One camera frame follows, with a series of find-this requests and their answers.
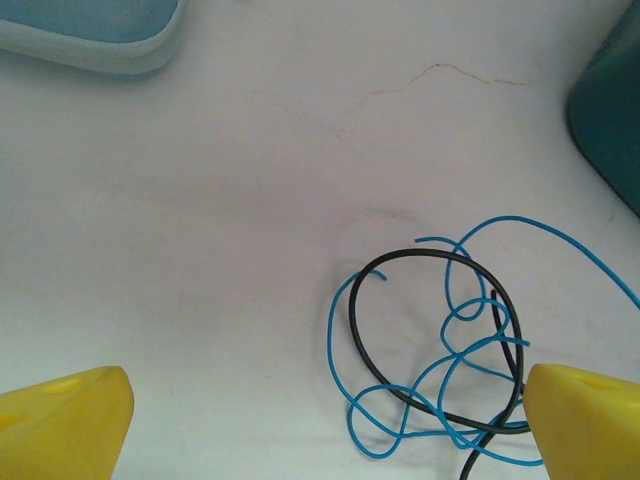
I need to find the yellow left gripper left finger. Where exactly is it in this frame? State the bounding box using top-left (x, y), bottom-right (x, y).
top-left (0, 365), bottom-right (135, 480)

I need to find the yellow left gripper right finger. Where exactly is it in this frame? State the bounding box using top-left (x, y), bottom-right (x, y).
top-left (522, 363), bottom-right (640, 480)

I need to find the thin blue cable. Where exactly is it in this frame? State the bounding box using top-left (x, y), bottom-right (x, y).
top-left (414, 215), bottom-right (640, 451)
top-left (327, 272), bottom-right (546, 469)

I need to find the thin black cable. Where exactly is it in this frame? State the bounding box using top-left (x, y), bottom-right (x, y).
top-left (348, 248), bottom-right (531, 480)

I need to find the large teal plastic bin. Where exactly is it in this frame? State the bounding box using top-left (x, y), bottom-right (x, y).
top-left (567, 0), bottom-right (640, 219)

